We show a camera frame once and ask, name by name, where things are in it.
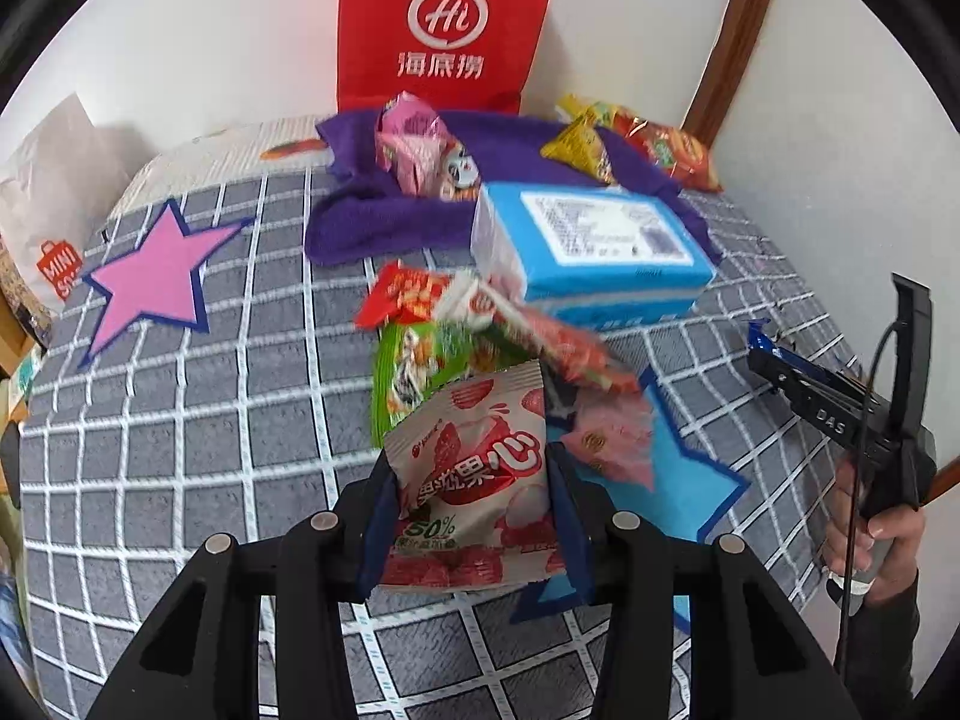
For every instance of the colourful printed cloth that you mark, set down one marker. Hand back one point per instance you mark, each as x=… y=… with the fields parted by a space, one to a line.
x=11 y=397

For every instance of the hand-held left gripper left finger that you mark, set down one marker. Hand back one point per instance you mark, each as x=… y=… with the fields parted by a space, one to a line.
x=373 y=547

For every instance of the purple towel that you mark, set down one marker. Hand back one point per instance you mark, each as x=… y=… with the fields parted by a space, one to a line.
x=375 y=217

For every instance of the snack packet with face print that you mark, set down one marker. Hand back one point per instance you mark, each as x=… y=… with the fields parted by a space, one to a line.
x=459 y=171

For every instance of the red paper bag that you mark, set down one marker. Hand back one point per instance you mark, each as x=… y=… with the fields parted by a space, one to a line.
x=450 y=22

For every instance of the red white long snack packet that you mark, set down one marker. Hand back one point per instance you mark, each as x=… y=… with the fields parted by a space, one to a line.
x=540 y=334

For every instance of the grey checked tablecloth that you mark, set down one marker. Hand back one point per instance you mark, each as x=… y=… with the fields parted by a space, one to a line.
x=187 y=465

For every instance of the large pink snack packet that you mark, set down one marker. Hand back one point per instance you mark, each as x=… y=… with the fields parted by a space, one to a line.
x=409 y=139

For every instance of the pale pink white snack packet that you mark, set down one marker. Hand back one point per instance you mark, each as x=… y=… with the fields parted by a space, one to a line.
x=611 y=435

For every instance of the brown wooden door frame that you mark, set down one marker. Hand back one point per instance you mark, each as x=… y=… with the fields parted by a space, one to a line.
x=731 y=37

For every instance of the person's right hand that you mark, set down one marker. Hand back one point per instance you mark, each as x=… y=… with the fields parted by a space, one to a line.
x=896 y=551

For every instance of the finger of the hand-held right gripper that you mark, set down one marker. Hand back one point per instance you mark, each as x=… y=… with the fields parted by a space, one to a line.
x=776 y=371
x=761 y=337

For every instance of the yellow chips bag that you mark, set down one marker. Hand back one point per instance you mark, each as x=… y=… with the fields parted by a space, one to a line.
x=589 y=109

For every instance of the white strawberry print snack packet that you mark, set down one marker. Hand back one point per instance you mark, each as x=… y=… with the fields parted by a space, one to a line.
x=472 y=495

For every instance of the yellow snack packet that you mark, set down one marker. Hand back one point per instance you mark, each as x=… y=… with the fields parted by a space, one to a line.
x=583 y=146

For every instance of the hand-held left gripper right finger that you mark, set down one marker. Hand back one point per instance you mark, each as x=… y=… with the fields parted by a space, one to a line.
x=579 y=555

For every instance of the person's right forearm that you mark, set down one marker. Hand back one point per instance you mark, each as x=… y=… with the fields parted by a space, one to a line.
x=892 y=660

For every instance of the orange chips bag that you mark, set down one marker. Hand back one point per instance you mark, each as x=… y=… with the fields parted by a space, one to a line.
x=675 y=150

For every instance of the brown wooden baseboard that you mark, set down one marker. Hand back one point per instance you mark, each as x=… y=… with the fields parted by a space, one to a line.
x=946 y=476

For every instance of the small red snack packet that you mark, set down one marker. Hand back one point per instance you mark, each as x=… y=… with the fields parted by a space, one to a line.
x=401 y=292

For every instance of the green snack packet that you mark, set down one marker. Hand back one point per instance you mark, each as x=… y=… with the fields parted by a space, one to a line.
x=412 y=371

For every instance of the white shopping bag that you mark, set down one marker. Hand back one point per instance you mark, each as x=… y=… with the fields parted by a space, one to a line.
x=52 y=202

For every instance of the blue cardboard box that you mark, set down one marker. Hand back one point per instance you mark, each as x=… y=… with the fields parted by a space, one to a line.
x=600 y=247

